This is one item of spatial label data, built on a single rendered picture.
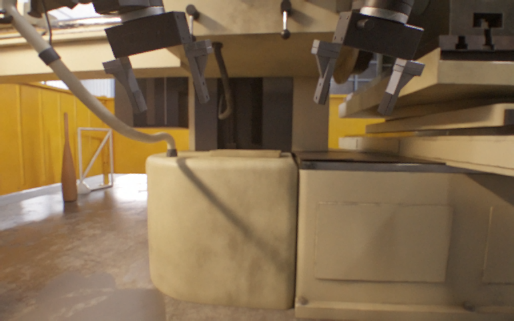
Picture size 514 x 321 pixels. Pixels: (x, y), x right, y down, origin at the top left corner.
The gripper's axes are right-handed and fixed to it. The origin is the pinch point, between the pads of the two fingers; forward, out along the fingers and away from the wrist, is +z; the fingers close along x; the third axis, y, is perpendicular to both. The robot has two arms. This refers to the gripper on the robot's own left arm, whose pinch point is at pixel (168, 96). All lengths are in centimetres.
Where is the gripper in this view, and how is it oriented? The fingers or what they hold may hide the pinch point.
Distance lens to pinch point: 51.4
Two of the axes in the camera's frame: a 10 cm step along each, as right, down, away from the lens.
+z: 1.7, 8.7, 4.5
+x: -9.8, 0.9, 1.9
